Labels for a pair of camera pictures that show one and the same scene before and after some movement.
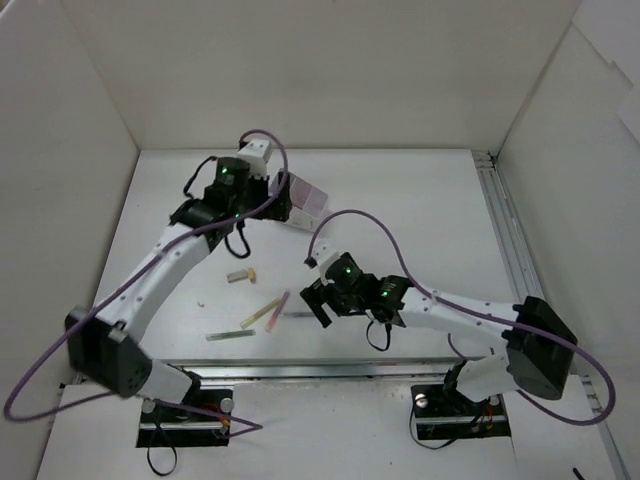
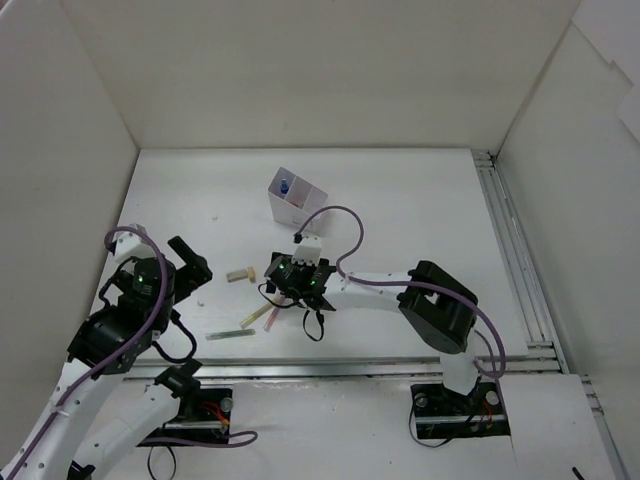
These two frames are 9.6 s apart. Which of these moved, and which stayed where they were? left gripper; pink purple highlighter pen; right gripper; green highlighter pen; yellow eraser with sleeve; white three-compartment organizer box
Moved: left gripper; right gripper
Stayed: yellow eraser with sleeve; pink purple highlighter pen; green highlighter pen; white three-compartment organizer box
